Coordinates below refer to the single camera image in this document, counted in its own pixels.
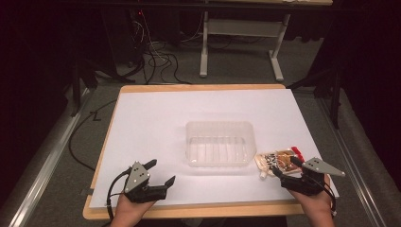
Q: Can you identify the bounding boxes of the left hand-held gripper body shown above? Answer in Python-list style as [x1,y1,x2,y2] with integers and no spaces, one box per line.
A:
[124,161,168,203]

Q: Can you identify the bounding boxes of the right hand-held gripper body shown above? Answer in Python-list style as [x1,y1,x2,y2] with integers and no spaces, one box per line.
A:
[279,157,346,197]

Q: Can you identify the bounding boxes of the printed snack pouch red cap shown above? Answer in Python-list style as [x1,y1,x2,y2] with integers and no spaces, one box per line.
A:
[253,146,305,181]

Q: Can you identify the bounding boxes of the person's right hand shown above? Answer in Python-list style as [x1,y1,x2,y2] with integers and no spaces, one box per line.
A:
[288,175,336,227]

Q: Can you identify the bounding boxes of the person's left hand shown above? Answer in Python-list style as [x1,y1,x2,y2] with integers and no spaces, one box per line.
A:
[109,193,156,227]

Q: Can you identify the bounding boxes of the white table sheet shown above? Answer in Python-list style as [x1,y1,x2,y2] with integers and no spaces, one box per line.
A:
[88,88,340,209]

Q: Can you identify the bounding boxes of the clear plastic container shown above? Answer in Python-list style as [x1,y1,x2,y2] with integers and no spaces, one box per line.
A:
[184,120,256,168]

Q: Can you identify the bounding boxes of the black metal stand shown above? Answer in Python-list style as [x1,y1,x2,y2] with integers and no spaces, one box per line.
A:
[286,61,344,130]
[69,46,137,118]

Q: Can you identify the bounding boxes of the right hand-held gripper cable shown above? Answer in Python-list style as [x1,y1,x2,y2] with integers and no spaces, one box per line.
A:
[310,176,338,218]

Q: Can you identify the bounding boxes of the hand-held gripper cable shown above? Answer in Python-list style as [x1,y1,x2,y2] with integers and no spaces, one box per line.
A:
[310,176,338,218]
[106,166,132,221]

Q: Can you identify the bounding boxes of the left hand-held gripper cable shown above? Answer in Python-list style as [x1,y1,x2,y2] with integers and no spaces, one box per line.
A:
[106,166,132,221]

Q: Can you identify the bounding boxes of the aluminium rail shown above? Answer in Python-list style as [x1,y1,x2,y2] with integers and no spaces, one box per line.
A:
[0,87,93,227]
[316,94,384,227]

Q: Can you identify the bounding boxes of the black floor cable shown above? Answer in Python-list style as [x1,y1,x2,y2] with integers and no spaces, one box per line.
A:
[68,99,118,172]

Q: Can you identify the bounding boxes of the tangle of cables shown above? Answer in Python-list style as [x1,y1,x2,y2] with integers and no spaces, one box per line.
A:
[127,9,206,85]

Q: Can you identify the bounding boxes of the white desk frame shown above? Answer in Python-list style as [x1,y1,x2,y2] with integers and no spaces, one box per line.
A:
[199,10,291,82]

